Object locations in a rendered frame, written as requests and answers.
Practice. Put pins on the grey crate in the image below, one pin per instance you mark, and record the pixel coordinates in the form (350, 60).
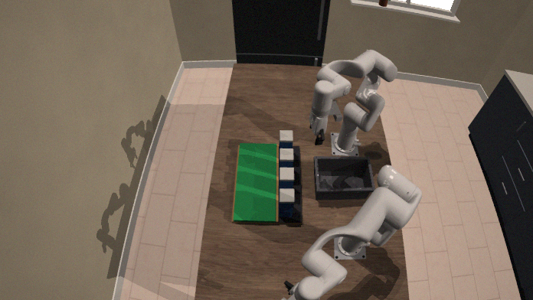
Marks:
(342, 178)

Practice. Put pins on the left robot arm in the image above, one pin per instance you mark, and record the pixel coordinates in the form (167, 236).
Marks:
(393, 202)

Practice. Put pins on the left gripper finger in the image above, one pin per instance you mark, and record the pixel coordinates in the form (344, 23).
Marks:
(288, 284)

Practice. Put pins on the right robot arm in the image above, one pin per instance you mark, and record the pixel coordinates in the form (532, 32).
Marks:
(331, 85)

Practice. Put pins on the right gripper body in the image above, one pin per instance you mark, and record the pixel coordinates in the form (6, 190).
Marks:
(317, 123)

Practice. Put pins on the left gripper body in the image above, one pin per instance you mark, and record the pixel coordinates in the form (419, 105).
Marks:
(292, 290)

